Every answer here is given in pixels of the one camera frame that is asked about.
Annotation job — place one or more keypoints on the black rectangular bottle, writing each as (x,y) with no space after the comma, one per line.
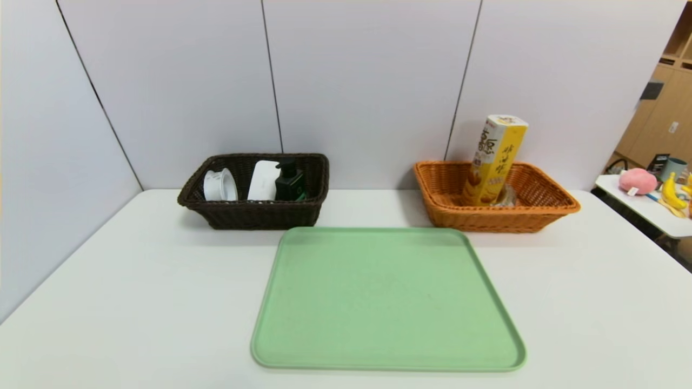
(289,183)

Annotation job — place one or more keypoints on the white rounded plastic case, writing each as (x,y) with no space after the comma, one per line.
(263,181)

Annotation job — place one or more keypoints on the white round container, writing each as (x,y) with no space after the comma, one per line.
(220,185)

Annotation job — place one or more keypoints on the yellow chips box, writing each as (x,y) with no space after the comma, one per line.
(494,159)

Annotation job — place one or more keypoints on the dark brown wicker basket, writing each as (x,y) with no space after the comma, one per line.
(254,213)

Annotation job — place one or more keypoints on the orange wicker basket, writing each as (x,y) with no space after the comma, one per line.
(540,216)

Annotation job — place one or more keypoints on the light green plastic tray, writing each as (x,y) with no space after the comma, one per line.
(389,302)

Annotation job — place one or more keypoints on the pink toy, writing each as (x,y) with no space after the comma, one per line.
(638,181)

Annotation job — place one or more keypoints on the small black box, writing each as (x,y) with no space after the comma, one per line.
(657,162)

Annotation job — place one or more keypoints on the yellow banana toy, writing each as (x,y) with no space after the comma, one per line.
(672,194)

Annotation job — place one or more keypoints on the teal cup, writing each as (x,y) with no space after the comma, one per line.
(673,168)

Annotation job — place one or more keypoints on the yellow toy fruit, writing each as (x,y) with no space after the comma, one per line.
(687,189)

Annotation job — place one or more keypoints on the wooden shelf unit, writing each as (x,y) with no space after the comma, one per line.
(682,38)

